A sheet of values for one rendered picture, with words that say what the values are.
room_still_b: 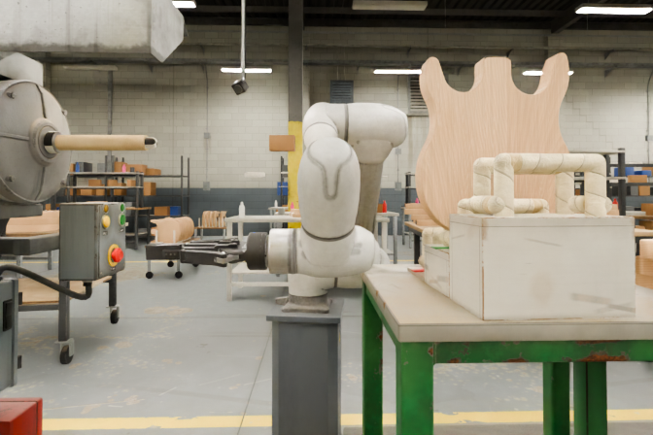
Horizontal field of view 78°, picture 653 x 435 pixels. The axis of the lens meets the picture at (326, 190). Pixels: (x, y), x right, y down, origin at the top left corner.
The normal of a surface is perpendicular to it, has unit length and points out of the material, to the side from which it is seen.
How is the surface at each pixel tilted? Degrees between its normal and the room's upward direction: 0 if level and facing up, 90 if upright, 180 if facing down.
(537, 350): 90
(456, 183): 90
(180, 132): 90
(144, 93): 90
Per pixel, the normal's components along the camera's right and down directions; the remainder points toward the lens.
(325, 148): 0.04, -0.72
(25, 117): 0.99, -0.10
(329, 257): 0.05, 0.51
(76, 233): 0.03, -0.02
